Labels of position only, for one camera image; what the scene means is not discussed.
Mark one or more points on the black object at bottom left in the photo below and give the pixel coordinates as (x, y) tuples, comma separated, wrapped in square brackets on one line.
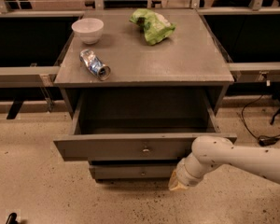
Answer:
[(12, 219)]

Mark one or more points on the foam gripper body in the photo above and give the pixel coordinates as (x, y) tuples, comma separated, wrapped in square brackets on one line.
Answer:
[(186, 175)]

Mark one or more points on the right grey rail beam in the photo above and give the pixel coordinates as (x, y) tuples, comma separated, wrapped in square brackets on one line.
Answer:
[(255, 72)]

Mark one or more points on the grey lower drawer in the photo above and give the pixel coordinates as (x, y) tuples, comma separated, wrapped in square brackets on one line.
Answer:
[(132, 171)]

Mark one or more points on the grey drawer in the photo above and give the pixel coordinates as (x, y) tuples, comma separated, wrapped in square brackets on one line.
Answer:
[(132, 171), (138, 124)]

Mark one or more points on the grey rail beam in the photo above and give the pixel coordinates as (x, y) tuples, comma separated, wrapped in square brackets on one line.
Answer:
[(255, 72), (28, 77)]

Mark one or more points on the green chip bag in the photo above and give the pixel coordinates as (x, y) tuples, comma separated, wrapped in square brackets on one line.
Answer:
[(156, 28)]

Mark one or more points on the left grey rail beam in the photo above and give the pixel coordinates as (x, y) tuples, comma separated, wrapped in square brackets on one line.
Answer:
[(28, 77)]

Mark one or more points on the grey drawer cabinet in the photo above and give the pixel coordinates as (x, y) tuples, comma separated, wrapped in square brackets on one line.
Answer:
[(187, 58)]

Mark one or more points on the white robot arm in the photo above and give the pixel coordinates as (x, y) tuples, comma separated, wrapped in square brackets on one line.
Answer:
[(209, 152)]

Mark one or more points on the grey top drawer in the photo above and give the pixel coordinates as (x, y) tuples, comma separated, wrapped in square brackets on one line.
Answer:
[(138, 124)]

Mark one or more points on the white bowl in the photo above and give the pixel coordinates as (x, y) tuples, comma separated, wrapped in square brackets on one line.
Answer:
[(88, 30)]

